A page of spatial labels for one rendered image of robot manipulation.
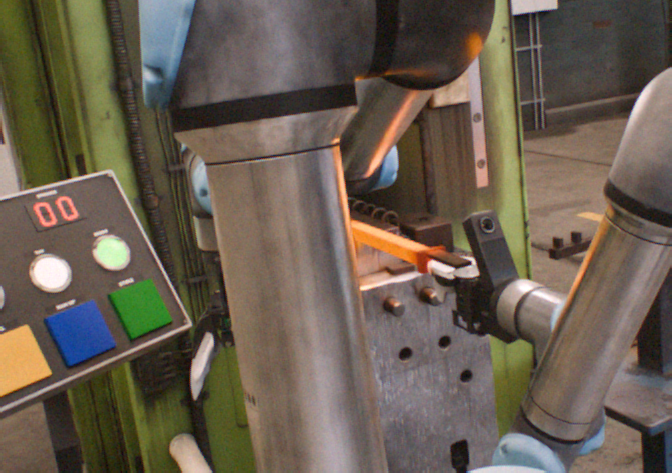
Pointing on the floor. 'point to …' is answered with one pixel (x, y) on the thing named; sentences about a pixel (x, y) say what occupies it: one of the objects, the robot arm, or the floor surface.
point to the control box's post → (62, 433)
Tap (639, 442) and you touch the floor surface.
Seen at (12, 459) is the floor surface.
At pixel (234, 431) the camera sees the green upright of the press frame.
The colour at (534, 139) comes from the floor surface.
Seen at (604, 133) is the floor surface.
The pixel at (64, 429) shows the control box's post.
